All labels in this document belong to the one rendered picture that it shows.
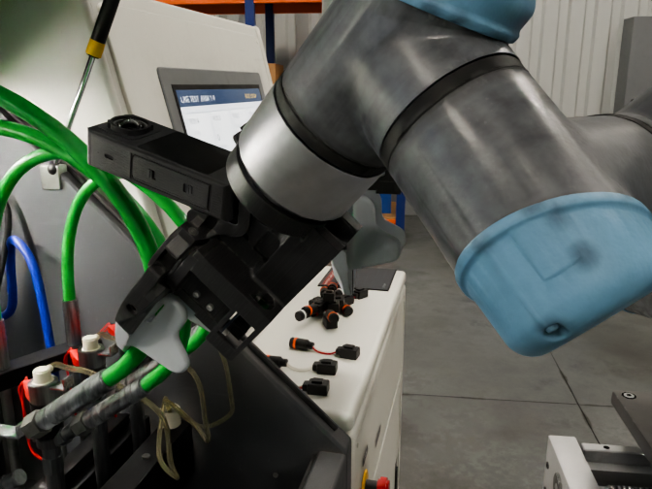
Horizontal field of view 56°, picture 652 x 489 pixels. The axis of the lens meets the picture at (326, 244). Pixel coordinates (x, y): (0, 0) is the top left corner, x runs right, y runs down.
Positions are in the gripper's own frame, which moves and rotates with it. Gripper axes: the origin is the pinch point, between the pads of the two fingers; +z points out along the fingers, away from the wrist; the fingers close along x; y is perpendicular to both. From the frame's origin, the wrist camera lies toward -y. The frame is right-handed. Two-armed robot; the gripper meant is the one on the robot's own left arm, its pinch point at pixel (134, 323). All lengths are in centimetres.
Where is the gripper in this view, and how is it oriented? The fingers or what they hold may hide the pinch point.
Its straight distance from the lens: 49.9
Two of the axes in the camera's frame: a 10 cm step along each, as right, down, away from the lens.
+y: 7.2, 6.9, 0.1
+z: -5.6, 5.8, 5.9
